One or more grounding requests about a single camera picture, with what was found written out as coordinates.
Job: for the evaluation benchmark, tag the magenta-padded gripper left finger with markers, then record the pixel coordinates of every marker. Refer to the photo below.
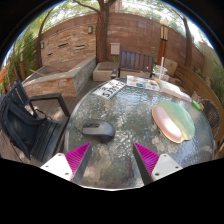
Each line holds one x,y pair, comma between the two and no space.
57,164

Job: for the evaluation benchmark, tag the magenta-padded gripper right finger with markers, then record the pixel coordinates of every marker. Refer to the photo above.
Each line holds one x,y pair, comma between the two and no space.
165,165

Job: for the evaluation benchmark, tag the dark grey computer mouse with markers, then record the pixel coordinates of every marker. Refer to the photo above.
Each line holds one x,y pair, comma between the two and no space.
99,130

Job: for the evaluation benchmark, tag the black slatted armchair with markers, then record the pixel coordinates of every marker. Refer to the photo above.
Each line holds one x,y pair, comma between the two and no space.
20,130

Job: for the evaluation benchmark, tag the small green object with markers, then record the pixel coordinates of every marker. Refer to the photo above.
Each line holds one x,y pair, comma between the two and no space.
196,105

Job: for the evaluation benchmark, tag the brown wicker chair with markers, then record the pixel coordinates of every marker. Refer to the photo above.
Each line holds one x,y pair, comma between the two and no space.
210,115

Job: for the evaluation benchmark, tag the stone raised garden bed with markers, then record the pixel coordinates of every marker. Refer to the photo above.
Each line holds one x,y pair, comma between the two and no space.
56,85

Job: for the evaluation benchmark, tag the colourful picture sheet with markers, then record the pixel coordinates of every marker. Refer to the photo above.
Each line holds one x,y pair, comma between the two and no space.
143,83

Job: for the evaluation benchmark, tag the white license plate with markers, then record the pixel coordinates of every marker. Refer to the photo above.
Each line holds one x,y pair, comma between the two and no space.
109,89

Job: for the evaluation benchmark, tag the clear plastic cup with straw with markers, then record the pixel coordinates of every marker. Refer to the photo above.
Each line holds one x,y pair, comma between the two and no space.
160,71

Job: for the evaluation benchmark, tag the beige stone slab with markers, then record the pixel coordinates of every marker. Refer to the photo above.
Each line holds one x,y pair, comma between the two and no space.
172,66

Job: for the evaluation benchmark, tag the low concrete planter box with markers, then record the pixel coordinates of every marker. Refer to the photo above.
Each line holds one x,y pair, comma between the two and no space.
103,72

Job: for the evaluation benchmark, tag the dark wooden slatted chair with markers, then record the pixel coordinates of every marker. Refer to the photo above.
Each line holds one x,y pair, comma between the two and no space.
136,61

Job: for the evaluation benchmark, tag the thin leaning tree trunk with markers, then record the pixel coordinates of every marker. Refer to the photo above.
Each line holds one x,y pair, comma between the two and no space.
39,46

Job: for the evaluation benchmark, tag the slim tree trunk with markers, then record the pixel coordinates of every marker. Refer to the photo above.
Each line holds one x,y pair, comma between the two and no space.
188,46

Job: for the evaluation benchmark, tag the thick forked tree trunk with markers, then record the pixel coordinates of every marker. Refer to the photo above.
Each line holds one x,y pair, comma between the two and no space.
102,40

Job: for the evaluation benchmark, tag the dark wall lamp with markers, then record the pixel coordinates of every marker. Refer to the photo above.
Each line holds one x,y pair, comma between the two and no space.
90,30
42,45

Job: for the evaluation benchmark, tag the wooden garden lamp post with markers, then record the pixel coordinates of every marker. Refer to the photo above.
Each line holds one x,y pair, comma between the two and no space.
163,43

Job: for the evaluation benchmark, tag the white wall utility box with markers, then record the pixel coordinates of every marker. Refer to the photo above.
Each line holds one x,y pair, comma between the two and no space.
115,48

